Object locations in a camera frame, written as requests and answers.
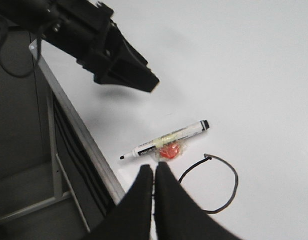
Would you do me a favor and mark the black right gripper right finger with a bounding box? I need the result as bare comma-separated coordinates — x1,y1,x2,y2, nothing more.
154,162,239,240

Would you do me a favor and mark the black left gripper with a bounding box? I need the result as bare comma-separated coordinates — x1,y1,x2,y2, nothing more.
0,0,160,93

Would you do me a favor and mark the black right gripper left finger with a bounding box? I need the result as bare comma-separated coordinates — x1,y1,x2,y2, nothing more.
90,164,153,240

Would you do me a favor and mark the red round magnet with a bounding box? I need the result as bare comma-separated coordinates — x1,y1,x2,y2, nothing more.
155,141,187,161

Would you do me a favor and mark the white black whiteboard marker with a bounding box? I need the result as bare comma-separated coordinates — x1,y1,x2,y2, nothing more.
119,120,210,160

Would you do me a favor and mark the grey metal stand frame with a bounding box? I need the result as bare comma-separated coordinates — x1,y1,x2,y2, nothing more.
0,94,90,232

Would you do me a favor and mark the black cable loop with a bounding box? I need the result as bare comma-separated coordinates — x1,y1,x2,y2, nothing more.
0,14,43,78

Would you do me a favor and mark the white whiteboard with aluminium frame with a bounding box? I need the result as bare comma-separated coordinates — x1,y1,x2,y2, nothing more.
41,0,308,240

